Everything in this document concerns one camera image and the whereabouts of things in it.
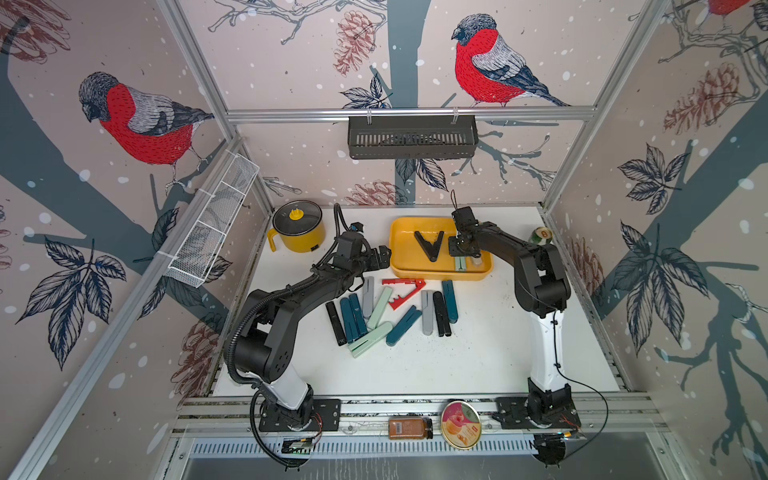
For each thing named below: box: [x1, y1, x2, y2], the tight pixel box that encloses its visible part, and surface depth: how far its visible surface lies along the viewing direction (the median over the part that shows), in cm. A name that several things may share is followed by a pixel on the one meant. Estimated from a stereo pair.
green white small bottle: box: [528, 226, 553, 245], surface depth 100 cm
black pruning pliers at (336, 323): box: [325, 301, 347, 346], surface depth 90 cm
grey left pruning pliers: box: [362, 276, 375, 318], surface depth 96 cm
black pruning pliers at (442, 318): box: [432, 291, 452, 337], surface depth 91 cm
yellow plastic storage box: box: [389, 217, 493, 281], surface depth 107 cm
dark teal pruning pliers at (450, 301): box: [442, 280, 459, 324], surface depth 95 cm
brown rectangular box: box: [388, 418, 426, 440], surface depth 70 cm
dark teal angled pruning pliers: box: [386, 305, 422, 347], surface depth 90 cm
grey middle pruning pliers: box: [421, 290, 434, 336], surface depth 92 cm
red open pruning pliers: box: [382, 278, 426, 310], surface depth 97 cm
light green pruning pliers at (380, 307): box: [368, 286, 393, 329], surface depth 92 cm
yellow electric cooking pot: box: [268, 200, 326, 253], surface depth 107 cm
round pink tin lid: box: [441, 400, 482, 450], surface depth 71 cm
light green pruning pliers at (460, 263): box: [454, 256, 467, 272], surface depth 103 cm
